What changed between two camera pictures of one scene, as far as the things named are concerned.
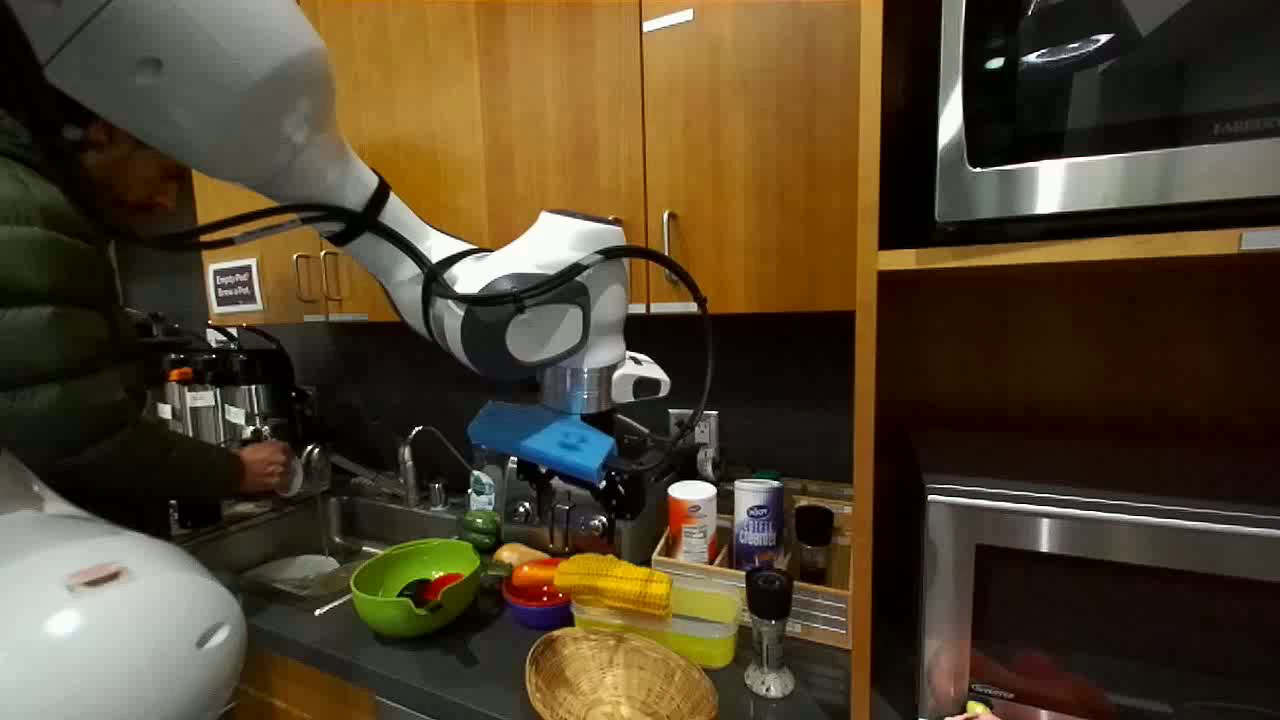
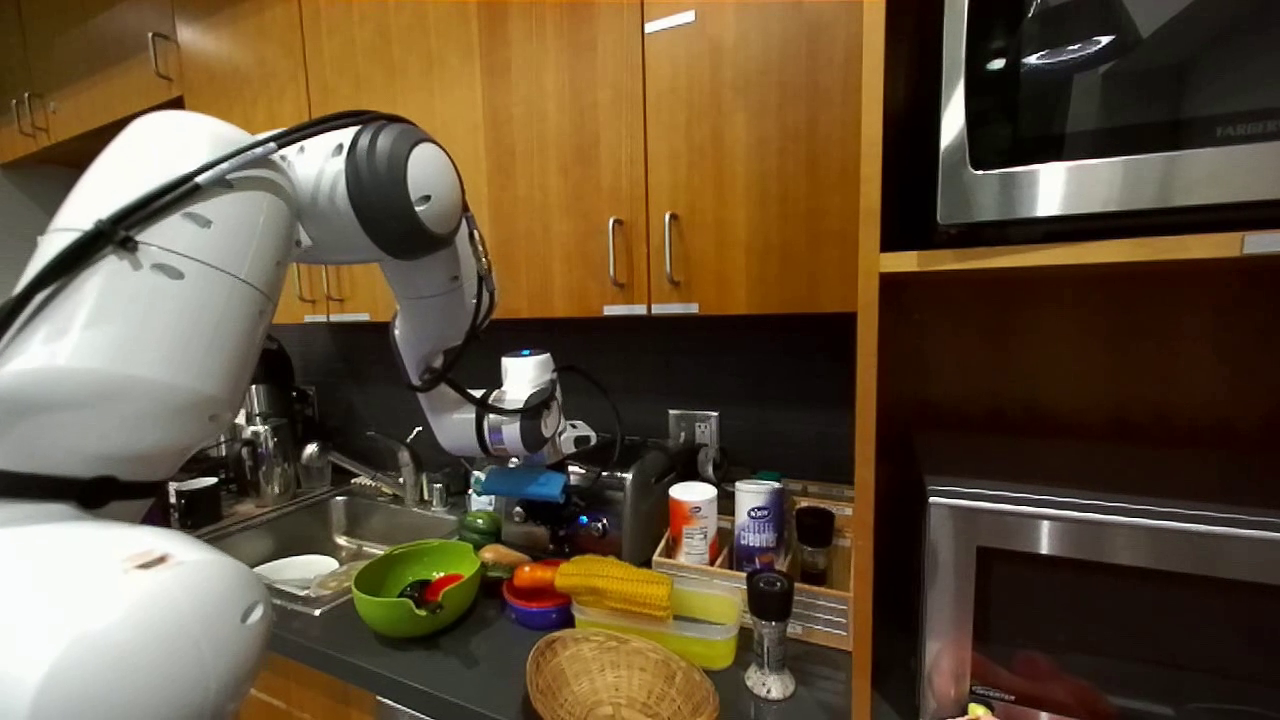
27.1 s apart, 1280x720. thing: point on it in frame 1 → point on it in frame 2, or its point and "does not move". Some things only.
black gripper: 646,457 → 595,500
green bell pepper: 482,524 does not move
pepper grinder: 769,598 does not move
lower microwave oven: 1095,606 does not move
